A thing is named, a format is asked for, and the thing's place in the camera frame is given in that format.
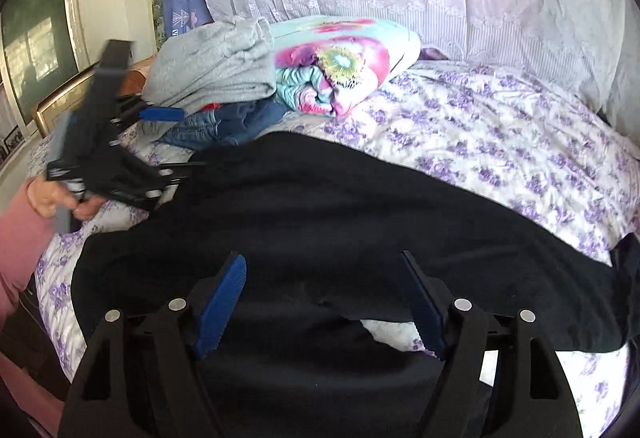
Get blue jeans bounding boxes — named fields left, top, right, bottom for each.
left=160, top=98, right=301, bottom=151

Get person's left forearm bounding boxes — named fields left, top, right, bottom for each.
left=0, top=191, right=57, bottom=321

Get brown wooden furniture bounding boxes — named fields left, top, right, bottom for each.
left=117, top=60, right=157, bottom=100

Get large framed glass picture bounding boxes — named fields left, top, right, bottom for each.
left=0, top=0, right=91, bottom=131

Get person's pink clothing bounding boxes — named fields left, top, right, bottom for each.
left=0, top=350, right=68, bottom=436

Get person's left hand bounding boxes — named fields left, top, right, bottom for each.
left=26, top=178, right=109, bottom=221

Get black pants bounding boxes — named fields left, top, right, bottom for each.
left=70, top=131, right=640, bottom=438

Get grey garment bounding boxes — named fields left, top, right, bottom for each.
left=141, top=16, right=278, bottom=114

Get gold picture frame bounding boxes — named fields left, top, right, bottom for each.
left=31, top=63, right=108, bottom=138

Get purple floral bed sheet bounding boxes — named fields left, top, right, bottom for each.
left=27, top=61, right=640, bottom=438

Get colourful floral blanket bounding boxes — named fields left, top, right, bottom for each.
left=270, top=16, right=422, bottom=118

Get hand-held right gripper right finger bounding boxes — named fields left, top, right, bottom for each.
left=398, top=251, right=585, bottom=438

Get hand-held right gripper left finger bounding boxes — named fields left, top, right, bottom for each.
left=59, top=252, right=248, bottom=438

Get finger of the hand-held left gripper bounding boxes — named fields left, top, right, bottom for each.
left=111, top=100, right=187, bottom=145
left=89, top=148, right=207, bottom=214

